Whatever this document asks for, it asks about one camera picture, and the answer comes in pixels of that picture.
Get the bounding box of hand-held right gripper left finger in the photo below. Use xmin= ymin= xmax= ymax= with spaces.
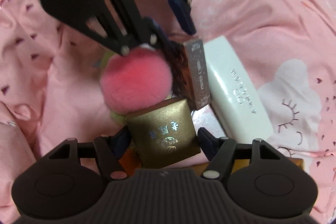
xmin=49 ymin=127 xmax=132 ymax=180

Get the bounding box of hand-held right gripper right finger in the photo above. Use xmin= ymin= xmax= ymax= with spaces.
xmin=197 ymin=127 xmax=284 ymax=180

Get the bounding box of gold gift box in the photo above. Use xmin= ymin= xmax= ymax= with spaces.
xmin=125 ymin=98 xmax=201 ymax=169

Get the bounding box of pink plush peach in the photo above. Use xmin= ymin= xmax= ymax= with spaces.
xmin=93 ymin=47 xmax=175 ymax=125

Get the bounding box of white glasses case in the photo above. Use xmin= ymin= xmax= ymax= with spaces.
xmin=203 ymin=35 xmax=274 ymax=144

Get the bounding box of dark photo card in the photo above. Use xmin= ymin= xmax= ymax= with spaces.
xmin=163 ymin=35 xmax=196 ymax=104

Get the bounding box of small brown box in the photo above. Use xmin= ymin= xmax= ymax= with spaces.
xmin=183 ymin=39 xmax=212 ymax=110

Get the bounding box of pink printed blanket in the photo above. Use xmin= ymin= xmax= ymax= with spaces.
xmin=0 ymin=0 xmax=336 ymax=224

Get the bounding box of orange cardboard lid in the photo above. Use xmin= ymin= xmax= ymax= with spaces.
xmin=119 ymin=149 xmax=305 ymax=173

